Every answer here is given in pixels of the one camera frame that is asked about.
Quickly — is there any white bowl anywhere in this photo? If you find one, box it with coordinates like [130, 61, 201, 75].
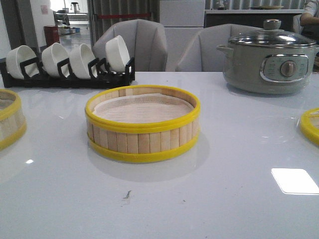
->
[42, 42, 69, 77]
[105, 35, 130, 73]
[69, 44, 96, 79]
[6, 45, 36, 80]

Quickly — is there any seated person at right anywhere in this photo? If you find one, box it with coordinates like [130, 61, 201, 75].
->
[300, 0, 319, 42]

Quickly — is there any grey chair left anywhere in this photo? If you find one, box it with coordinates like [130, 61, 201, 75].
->
[92, 19, 167, 72]

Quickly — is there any white cabinet background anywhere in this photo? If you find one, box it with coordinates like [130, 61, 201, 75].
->
[159, 0, 205, 72]

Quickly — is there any grey electric cooking pot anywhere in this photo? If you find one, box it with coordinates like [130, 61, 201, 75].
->
[216, 43, 319, 95]

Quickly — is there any bamboo steamer drawer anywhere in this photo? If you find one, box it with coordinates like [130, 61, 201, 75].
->
[0, 89, 26, 150]
[85, 85, 200, 163]

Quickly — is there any white bowl right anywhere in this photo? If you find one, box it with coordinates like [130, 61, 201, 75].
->
[105, 35, 130, 73]

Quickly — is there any woven bamboo steamer lid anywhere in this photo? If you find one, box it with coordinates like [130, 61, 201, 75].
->
[300, 108, 319, 146]

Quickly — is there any black dish rack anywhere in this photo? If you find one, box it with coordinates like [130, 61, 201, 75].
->
[0, 57, 135, 89]

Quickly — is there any white bowl far left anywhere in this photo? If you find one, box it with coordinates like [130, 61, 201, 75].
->
[6, 45, 36, 80]

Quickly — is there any red cylindrical bin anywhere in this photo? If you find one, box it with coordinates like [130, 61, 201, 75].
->
[43, 25, 60, 47]

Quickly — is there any grey chair right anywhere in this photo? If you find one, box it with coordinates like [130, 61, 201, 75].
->
[175, 24, 259, 72]

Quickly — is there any white steamer liner paper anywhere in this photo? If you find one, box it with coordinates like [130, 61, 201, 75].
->
[93, 93, 194, 123]

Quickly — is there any grey chair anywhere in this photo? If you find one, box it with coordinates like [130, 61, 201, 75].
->
[92, 19, 167, 72]
[175, 24, 259, 72]

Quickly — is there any glass pot lid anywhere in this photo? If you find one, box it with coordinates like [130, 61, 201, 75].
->
[228, 19, 317, 48]

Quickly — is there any dark counter with shelf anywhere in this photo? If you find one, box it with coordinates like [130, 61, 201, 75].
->
[204, 9, 303, 31]

